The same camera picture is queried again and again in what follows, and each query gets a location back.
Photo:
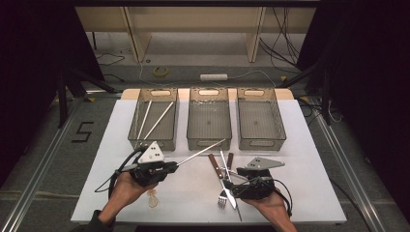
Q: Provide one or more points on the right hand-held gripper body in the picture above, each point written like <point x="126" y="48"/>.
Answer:
<point x="257" y="187"/>

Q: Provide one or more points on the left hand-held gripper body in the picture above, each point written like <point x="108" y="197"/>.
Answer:
<point x="151" y="154"/>

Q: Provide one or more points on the smoky clear plastic bin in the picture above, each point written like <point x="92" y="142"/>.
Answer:
<point x="257" y="112"/>
<point x="161" y="138"/>
<point x="209" y="112"/>

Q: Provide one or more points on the person's right hand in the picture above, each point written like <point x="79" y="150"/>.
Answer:
<point x="274" y="209"/>

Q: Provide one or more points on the person's left hand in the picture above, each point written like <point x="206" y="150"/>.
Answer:
<point x="124" y="193"/>

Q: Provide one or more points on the clear rubber band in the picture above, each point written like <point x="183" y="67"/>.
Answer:
<point x="150" y="199"/>

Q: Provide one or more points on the yellow tape roll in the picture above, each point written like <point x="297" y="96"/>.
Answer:
<point x="154" y="71"/>

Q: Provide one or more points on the white power strip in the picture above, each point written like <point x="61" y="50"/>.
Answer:
<point x="213" y="77"/>

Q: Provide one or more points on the black metal stand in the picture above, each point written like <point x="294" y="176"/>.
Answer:
<point x="326" y="96"/>
<point x="62" y="96"/>

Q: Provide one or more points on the beige wooden desk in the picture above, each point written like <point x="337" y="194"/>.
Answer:
<point x="193" y="19"/>

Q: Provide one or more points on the black curtain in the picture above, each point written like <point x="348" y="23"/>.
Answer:
<point x="370" y="80"/>
<point x="29" y="64"/>

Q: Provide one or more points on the aluminium floor rail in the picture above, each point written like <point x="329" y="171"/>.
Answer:
<point x="357" y="190"/>
<point x="32" y="190"/>

